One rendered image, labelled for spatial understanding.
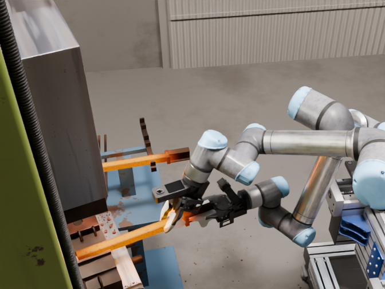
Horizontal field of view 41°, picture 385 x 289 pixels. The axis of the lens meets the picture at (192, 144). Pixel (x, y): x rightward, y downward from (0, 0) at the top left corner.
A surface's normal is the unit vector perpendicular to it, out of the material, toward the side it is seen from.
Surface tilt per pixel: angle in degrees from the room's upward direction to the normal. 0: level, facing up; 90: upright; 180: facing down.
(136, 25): 90
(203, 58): 90
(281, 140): 47
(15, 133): 90
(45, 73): 90
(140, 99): 0
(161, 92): 0
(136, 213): 0
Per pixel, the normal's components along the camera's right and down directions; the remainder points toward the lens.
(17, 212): 0.40, 0.57
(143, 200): -0.03, -0.77
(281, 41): 0.08, 0.63
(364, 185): -0.46, 0.49
